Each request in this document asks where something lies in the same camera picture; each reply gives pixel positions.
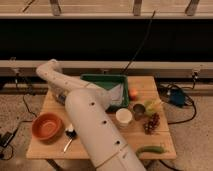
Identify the blue sponge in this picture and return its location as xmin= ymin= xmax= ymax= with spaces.
xmin=57 ymin=95 xmax=66 ymax=105

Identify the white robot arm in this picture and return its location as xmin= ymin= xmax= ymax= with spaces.
xmin=36 ymin=59 xmax=146 ymax=171

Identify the red orange bowl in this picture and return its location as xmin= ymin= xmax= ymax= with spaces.
xmin=31 ymin=113 xmax=63 ymax=141

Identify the green plastic tray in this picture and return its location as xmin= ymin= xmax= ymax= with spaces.
xmin=80 ymin=74 xmax=129 ymax=111

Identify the white folded cloth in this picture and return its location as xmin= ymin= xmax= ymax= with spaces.
xmin=109 ymin=84 xmax=123 ymax=106

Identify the white plastic cup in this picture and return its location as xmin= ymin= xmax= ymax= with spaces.
xmin=116 ymin=108 xmax=132 ymax=126

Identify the black adapter on floor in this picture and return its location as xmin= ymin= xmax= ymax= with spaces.
xmin=0 ymin=132 xmax=14 ymax=147

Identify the small metal cup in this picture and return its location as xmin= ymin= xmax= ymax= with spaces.
xmin=133 ymin=104 xmax=145 ymax=121

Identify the wooden table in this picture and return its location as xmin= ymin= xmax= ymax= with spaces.
xmin=26 ymin=76 xmax=176 ymax=160

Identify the yellow green fruit toy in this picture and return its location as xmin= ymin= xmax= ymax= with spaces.
xmin=144 ymin=99 xmax=162 ymax=117

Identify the purple grape bunch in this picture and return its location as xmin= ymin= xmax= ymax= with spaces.
xmin=143 ymin=113 xmax=160 ymax=134

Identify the green cucumber toy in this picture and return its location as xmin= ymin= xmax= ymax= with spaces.
xmin=136 ymin=146 xmax=166 ymax=157

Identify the blue power box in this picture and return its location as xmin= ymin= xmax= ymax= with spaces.
xmin=169 ymin=90 xmax=185 ymax=107

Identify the black cable left floor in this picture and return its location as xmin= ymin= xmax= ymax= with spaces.
xmin=0 ymin=71 xmax=38 ymax=161

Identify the black cable floor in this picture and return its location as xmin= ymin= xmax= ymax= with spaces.
xmin=159 ymin=83 xmax=198 ymax=126
xmin=0 ymin=71 xmax=38 ymax=161

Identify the black hanging cable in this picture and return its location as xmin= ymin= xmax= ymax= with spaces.
xmin=120 ymin=9 xmax=157 ymax=76

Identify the black cable right floor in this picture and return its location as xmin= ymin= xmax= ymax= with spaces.
xmin=159 ymin=83 xmax=198 ymax=126

